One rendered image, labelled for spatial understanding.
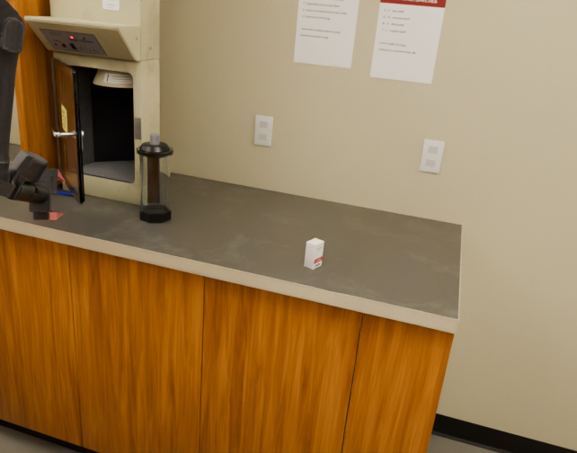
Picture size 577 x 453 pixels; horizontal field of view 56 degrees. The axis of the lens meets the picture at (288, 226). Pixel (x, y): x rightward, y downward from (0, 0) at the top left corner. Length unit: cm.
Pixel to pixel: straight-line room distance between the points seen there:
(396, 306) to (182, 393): 76
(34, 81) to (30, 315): 76
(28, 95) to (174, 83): 56
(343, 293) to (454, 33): 97
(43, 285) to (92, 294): 18
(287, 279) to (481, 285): 94
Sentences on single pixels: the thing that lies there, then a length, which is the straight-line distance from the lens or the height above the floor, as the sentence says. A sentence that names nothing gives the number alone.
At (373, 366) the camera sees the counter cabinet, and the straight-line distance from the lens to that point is 150.
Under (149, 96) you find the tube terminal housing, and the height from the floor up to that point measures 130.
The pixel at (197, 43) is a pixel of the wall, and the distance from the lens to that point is 217.
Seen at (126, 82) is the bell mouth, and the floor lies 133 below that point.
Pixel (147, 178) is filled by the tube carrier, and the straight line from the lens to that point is 170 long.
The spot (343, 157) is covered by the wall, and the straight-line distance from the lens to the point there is 203.
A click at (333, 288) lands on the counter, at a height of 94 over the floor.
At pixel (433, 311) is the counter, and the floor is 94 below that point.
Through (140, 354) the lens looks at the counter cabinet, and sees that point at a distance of 178.
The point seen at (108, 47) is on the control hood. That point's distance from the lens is 177.
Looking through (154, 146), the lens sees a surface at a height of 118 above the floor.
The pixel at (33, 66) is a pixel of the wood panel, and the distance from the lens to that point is 198.
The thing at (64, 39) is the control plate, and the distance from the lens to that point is 184.
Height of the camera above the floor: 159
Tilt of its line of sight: 22 degrees down
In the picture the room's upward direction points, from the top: 5 degrees clockwise
